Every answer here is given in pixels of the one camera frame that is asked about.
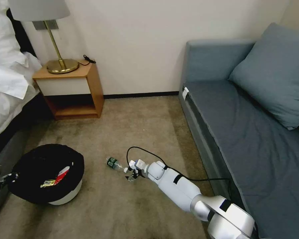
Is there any thin black lamp cable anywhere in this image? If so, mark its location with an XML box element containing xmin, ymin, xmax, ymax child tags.
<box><xmin>76</xmin><ymin>54</ymin><xmax>96</xmax><ymax>67</ymax></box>

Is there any blue-grey sofa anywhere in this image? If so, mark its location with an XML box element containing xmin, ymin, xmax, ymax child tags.
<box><xmin>178</xmin><ymin>40</ymin><xmax>299</xmax><ymax>239</ymax></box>

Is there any clear bottle with green label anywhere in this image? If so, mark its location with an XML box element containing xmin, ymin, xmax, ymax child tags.
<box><xmin>106</xmin><ymin>156</ymin><xmax>129</xmax><ymax>173</ymax></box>

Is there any grey wall switch plate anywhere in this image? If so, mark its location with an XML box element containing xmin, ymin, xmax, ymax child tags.
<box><xmin>32</xmin><ymin>20</ymin><xmax>59</xmax><ymax>31</ymax></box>

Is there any wooden nightstand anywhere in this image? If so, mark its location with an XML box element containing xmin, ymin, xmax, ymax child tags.
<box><xmin>32</xmin><ymin>59</ymin><xmax>105</xmax><ymax>121</ymax></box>

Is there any bed with white sheets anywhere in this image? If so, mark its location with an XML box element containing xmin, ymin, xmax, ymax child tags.
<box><xmin>0</xmin><ymin>49</ymin><xmax>50</xmax><ymax>224</ymax></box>

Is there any black baseboard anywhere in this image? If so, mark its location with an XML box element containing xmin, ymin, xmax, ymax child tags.
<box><xmin>102</xmin><ymin>91</ymin><xmax>180</xmax><ymax>100</ymax></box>

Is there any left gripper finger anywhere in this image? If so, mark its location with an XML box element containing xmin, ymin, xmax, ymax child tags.
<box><xmin>0</xmin><ymin>172</ymin><xmax>18</xmax><ymax>184</ymax></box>

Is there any gold foil wrapper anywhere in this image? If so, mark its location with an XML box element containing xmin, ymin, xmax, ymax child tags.
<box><xmin>39</xmin><ymin>180</ymin><xmax>56</xmax><ymax>189</ymax></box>

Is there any white bin with black bag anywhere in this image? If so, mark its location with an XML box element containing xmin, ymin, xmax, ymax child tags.
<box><xmin>7</xmin><ymin>144</ymin><xmax>85</xmax><ymax>206</ymax></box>

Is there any white pillow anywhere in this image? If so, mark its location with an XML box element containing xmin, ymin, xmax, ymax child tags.
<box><xmin>0</xmin><ymin>0</ymin><xmax>30</xmax><ymax>66</ymax></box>

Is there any blue-grey cushion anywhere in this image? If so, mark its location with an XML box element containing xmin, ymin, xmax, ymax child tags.
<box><xmin>229</xmin><ymin>22</ymin><xmax>299</xmax><ymax>131</ymax></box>

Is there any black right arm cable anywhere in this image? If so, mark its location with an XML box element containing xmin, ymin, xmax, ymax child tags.
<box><xmin>126</xmin><ymin>146</ymin><xmax>233</xmax><ymax>190</ymax></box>

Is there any dark headboard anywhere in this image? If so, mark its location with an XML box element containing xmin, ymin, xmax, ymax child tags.
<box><xmin>5</xmin><ymin>7</ymin><xmax>38</xmax><ymax>58</ymax></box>

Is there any red snack packet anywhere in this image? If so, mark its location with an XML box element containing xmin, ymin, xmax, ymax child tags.
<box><xmin>54</xmin><ymin>167</ymin><xmax>71</xmax><ymax>185</ymax></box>

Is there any brass lamp with white shade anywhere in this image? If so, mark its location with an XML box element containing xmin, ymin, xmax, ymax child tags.
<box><xmin>8</xmin><ymin>0</ymin><xmax>80</xmax><ymax>74</ymax></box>

